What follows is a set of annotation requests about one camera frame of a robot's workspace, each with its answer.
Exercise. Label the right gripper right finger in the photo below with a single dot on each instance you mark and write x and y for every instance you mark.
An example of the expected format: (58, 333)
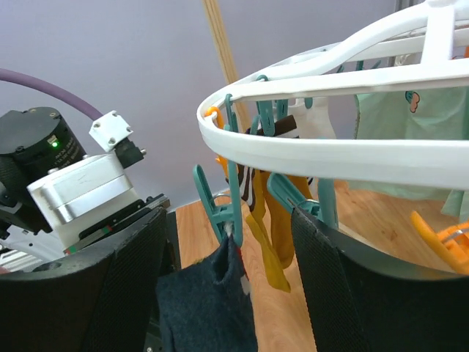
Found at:
(362, 299)

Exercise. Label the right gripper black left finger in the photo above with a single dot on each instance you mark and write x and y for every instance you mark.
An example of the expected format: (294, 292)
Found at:
(97, 299)

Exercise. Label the mustard yellow sock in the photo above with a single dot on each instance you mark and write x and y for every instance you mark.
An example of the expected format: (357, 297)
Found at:
(280, 227)
(252, 194)

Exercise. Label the white round clip hanger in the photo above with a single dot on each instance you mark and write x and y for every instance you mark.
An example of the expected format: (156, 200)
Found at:
(408, 50)

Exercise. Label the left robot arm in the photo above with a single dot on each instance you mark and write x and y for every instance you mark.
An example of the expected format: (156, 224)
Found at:
(33, 142)

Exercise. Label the white sock black stripes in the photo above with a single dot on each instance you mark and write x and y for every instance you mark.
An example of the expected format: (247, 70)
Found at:
(312, 122)

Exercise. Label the wooden drying rack frame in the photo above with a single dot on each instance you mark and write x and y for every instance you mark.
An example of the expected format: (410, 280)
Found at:
(220, 39)

